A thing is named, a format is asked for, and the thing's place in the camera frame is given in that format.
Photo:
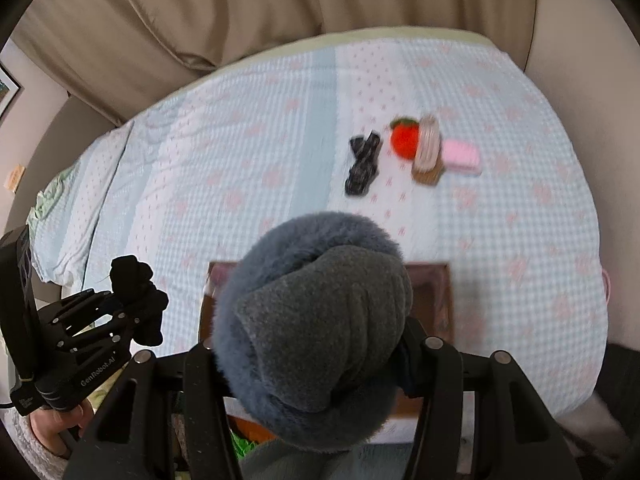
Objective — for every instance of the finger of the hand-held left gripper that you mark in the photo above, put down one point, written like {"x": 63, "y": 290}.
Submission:
{"x": 107, "y": 330}
{"x": 82, "y": 305}

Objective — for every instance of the black patterned sock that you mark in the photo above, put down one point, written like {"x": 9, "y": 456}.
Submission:
{"x": 364, "y": 162}

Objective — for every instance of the blue checkered blanket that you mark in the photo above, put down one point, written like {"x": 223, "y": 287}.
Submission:
{"x": 250, "y": 160}

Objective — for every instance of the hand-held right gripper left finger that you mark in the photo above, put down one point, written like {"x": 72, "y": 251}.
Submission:
{"x": 205, "y": 377}

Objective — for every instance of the person's left hand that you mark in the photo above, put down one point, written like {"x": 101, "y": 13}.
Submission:
{"x": 55, "y": 427}

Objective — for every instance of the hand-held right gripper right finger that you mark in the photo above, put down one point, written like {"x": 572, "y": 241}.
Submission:
{"x": 436, "y": 362}

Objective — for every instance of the framed wall picture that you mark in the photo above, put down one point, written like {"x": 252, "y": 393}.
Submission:
{"x": 6, "y": 89}

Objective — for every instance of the green item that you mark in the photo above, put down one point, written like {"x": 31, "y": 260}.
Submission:
{"x": 240, "y": 444}

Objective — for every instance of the pink soap bar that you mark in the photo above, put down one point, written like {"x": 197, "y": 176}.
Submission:
{"x": 462, "y": 156}

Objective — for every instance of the red strawberry toy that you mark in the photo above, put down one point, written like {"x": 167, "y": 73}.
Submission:
{"x": 404, "y": 139}

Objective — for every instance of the person's left forearm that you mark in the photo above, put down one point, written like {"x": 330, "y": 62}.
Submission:
{"x": 22, "y": 447}

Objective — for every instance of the brown storage box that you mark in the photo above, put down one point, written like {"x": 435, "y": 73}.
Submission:
{"x": 430, "y": 295}

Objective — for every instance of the black cloth scrunchie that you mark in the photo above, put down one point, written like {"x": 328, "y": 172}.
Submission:
{"x": 140, "y": 295}

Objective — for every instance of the grey fuzzy slipper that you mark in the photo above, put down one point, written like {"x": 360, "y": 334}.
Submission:
{"x": 315, "y": 330}

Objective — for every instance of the wall switch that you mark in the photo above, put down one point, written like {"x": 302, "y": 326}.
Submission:
{"x": 15, "y": 177}

